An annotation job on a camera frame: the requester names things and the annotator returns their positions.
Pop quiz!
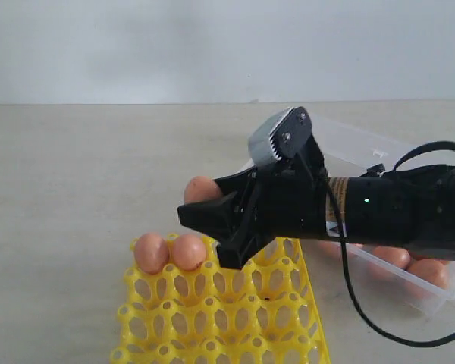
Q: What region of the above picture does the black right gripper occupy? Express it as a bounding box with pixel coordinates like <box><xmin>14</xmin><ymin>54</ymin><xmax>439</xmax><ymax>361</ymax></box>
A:
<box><xmin>177</xmin><ymin>132</ymin><xmax>327</xmax><ymax>270</ymax></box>

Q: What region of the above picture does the brown egg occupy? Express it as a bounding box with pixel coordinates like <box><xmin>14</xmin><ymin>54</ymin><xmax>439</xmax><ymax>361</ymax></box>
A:
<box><xmin>317</xmin><ymin>240</ymin><xmax>363</xmax><ymax>261</ymax></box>
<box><xmin>406</xmin><ymin>259</ymin><xmax>449</xmax><ymax>290</ymax></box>
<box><xmin>369</xmin><ymin>246</ymin><xmax>411</xmax><ymax>281</ymax></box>
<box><xmin>133</xmin><ymin>232</ymin><xmax>170</xmax><ymax>275</ymax></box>
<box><xmin>171</xmin><ymin>234</ymin><xmax>207</xmax><ymax>271</ymax></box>
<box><xmin>184</xmin><ymin>176</ymin><xmax>223</xmax><ymax>204</ymax></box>

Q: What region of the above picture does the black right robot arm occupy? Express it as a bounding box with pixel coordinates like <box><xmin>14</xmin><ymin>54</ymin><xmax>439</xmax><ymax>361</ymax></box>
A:
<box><xmin>177</xmin><ymin>132</ymin><xmax>455</xmax><ymax>269</ymax></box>

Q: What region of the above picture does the yellow plastic egg tray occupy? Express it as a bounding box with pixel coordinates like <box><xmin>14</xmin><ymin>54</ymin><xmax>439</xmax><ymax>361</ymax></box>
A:
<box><xmin>110</xmin><ymin>237</ymin><xmax>331</xmax><ymax>364</ymax></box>

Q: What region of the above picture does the clear plastic container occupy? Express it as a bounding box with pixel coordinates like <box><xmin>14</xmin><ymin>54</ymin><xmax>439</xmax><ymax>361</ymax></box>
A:
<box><xmin>242</xmin><ymin>109</ymin><xmax>455</xmax><ymax>318</ymax></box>

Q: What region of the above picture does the black cable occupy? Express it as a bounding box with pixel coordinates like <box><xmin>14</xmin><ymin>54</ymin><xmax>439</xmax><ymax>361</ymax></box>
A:
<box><xmin>318</xmin><ymin>140</ymin><xmax>455</xmax><ymax>349</ymax></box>

